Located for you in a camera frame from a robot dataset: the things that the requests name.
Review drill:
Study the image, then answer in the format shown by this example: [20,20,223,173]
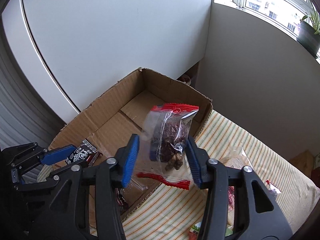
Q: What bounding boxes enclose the striped table cloth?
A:
[49,104,319,239]

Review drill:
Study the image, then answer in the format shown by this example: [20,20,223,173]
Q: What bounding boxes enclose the potted spider plant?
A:
[297,0,319,59]

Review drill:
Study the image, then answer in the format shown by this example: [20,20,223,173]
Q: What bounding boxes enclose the red green snack pack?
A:
[188,222,233,240]

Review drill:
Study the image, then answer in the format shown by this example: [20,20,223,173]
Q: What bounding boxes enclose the clear red-edged dried fruit bag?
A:
[135,103,199,190]

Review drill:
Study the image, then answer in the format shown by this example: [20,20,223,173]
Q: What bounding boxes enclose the black white patterned snack pack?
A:
[65,139,98,165]

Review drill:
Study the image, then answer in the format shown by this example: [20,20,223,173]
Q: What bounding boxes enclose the bagged sliced bread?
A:
[220,146,252,170]

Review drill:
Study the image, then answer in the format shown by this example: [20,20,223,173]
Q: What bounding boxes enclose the green carton box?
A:
[314,153,320,169]

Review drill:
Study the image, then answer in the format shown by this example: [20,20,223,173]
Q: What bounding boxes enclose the snickers bar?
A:
[86,152,102,167]

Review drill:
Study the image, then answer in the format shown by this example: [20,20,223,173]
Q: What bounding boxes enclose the brown cardboard box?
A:
[50,68,213,237]

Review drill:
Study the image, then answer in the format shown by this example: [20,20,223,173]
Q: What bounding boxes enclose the white window frame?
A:
[233,0,312,37]

